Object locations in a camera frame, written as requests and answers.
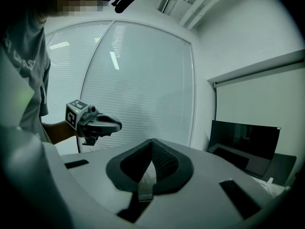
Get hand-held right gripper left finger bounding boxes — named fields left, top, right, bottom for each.
left=60, top=139, right=153, bottom=216

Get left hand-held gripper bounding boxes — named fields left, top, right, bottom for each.
left=65, top=100, right=123, bottom=146

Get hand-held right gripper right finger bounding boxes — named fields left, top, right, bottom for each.
left=151, top=139, right=273, bottom=221

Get person's left forearm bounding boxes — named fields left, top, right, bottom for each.
left=41, top=120, right=80, bottom=146

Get black monitor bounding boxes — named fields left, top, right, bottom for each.
left=207, top=120, right=282, bottom=179

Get white window blinds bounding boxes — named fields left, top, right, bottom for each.
left=44, top=20, right=196, bottom=154

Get white roller shade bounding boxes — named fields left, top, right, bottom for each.
left=213, top=61, right=305, bottom=157

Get grey printed t-shirt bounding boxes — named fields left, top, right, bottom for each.
left=0, top=10, right=52, bottom=144

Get person's head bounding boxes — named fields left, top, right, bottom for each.
left=47, top=0, right=112, bottom=19

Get white ceiling air vent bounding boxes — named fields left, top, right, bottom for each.
left=155, top=0, right=172, bottom=14

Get black head-mounted camera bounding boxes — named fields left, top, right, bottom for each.
left=111, top=0, right=142, bottom=14

